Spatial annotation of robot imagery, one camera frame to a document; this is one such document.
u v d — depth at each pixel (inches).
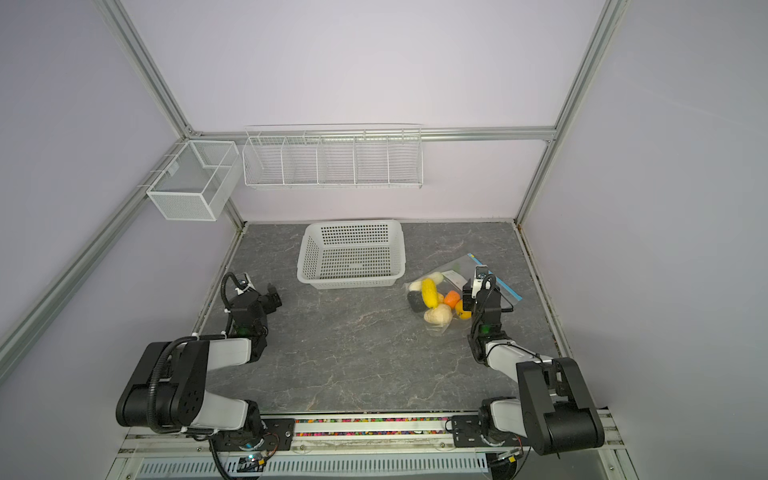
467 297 31.6
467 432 29.0
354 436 29.6
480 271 30.1
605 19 28.0
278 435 29.0
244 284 30.8
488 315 26.1
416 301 36.1
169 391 17.4
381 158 41.2
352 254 40.3
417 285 38.1
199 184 38.3
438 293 36.5
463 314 35.7
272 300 33.5
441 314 35.1
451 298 36.9
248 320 27.2
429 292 35.3
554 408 16.7
